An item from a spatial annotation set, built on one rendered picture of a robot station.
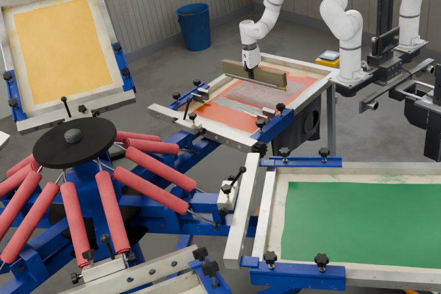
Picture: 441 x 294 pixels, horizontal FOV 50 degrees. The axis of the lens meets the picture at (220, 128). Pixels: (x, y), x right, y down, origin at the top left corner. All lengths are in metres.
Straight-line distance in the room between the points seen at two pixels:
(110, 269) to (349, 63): 1.36
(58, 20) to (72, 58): 0.28
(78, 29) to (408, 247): 1.99
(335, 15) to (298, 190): 0.74
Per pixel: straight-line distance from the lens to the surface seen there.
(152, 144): 1.98
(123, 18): 5.55
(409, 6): 2.51
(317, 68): 2.73
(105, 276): 1.52
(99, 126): 1.86
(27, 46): 2.79
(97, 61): 2.64
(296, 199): 1.89
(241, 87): 2.68
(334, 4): 2.08
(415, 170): 2.01
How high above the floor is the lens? 2.23
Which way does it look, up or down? 33 degrees down
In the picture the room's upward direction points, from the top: 10 degrees counter-clockwise
